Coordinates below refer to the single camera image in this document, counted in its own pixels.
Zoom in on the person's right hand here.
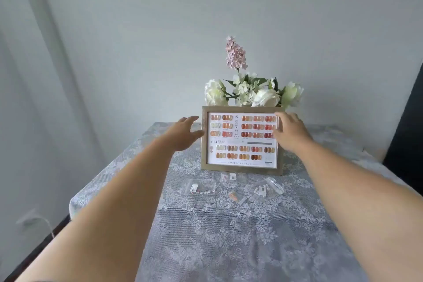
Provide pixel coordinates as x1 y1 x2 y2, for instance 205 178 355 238
273 111 315 154

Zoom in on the person's left hand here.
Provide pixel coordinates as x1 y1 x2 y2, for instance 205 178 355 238
165 115 205 153

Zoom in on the person's right forearm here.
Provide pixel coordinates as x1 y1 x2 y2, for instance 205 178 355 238
284 138 423 282

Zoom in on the person's left forearm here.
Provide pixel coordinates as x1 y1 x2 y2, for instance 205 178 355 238
15 132 186 282

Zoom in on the large white artificial rose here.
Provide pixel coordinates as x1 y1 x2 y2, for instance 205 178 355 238
204 79 229 107
280 82 304 111
251 88 281 107

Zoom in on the wooden framed nail colour chart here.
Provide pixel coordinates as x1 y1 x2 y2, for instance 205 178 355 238
200 106 284 176

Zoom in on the clear bag with white beads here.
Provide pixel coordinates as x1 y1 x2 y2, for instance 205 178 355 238
184 179 217 197

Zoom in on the clear bag with white nails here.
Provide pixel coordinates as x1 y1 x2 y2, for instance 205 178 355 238
250 177 286 199

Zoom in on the small clear bag red label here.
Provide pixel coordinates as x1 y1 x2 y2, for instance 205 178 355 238
220 172 247 184

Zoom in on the small white blossom cluster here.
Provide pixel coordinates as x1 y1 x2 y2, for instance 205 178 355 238
231 72 259 106

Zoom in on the clear bag with orange nails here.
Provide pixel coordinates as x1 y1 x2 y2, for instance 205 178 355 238
227 189 248 205

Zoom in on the pink lilac flower sprig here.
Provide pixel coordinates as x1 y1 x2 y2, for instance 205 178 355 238
225 36 248 73

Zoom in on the white lace tablecloth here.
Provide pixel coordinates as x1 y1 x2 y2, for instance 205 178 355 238
69 122 423 282

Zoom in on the black furniture panel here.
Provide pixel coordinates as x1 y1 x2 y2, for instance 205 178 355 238
383 60 423 198

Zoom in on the white cable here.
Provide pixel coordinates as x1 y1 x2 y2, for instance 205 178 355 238
32 215 56 239

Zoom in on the white wall socket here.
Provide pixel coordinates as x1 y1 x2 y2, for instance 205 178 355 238
16 207 37 227

